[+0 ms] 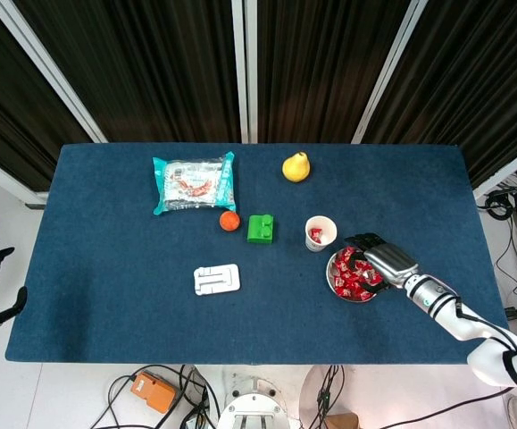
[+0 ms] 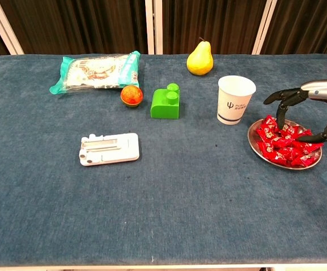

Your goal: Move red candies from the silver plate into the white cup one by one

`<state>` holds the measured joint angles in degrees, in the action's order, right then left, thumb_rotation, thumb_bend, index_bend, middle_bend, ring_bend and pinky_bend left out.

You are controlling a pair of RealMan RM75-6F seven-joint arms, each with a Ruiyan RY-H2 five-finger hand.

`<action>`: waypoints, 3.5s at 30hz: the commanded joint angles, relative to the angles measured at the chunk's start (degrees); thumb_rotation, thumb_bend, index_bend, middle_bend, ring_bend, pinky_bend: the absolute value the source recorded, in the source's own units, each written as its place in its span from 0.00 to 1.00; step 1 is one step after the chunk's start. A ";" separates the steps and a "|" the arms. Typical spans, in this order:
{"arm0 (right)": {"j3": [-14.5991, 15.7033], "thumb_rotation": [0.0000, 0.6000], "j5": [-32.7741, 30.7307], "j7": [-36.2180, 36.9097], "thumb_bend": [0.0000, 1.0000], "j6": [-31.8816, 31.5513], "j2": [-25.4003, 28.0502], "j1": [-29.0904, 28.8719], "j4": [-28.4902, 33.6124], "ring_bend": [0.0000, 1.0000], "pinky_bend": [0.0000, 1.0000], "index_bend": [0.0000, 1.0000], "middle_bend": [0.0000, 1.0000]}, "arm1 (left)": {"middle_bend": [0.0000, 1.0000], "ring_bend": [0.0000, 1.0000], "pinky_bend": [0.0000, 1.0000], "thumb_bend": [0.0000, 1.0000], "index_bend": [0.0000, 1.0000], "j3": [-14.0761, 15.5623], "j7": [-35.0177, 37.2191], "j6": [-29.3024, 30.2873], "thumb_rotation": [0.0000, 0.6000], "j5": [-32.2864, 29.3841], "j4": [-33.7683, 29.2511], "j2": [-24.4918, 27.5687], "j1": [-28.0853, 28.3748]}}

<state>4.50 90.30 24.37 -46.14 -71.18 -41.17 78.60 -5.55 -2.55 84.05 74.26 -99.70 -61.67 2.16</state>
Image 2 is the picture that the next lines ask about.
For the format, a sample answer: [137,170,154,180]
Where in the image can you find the yellow pear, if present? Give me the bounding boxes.
[186,37,214,76]

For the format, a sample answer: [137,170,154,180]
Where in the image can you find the teal noodle packet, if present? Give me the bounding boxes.
[49,50,141,95]

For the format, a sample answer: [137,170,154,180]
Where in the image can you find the orange ball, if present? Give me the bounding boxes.
[120,85,144,108]

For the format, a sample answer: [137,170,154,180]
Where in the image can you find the blue felt table cloth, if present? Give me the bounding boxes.
[0,54,327,266]

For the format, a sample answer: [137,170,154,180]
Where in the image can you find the white paper cup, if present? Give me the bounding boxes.
[216,75,257,125]

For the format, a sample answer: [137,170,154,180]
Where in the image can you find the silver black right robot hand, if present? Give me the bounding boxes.
[263,78,327,143]

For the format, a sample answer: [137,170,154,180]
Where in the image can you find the round metal plate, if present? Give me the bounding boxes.
[247,117,324,171]

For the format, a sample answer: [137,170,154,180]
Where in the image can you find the white frame post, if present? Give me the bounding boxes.
[0,0,25,55]
[251,0,279,55]
[154,0,164,55]
[145,0,155,55]

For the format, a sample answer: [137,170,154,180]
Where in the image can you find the green toy block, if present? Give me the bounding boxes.
[150,82,181,120]

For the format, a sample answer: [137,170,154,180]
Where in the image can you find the white folding phone stand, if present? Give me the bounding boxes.
[79,132,141,167]

